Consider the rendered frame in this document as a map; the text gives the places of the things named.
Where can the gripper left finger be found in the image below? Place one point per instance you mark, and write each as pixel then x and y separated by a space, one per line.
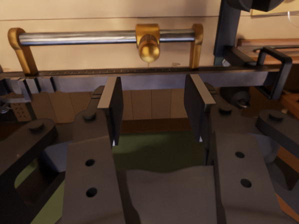
pixel 91 130

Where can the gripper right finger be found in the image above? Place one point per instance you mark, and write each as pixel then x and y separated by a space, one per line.
pixel 233 144

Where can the grey main poise block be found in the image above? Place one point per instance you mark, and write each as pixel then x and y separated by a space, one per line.
pixel 24 90

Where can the dark grey graduated steelyard beam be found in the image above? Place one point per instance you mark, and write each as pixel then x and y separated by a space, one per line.
pixel 151 79

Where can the dark steel beam loop guide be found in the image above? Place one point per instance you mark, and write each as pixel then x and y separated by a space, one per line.
pixel 283 70

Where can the brass fine poise with knob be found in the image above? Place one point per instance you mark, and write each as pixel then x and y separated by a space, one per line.
pixel 149 46

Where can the tan wooden panel base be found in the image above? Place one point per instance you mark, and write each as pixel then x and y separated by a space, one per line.
pixel 142 105

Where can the green mat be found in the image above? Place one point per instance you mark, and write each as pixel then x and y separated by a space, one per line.
pixel 158 151

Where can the polished steel rod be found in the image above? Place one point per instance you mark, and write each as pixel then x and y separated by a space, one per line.
pixel 77 37

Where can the brown wooden tray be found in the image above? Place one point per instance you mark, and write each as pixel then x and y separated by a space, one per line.
pixel 268 43

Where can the dark blue steel pillar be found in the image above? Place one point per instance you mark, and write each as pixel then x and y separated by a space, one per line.
pixel 227 28

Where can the brass rod bracket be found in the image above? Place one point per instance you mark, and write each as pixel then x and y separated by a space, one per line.
pixel 196 51
pixel 22 53

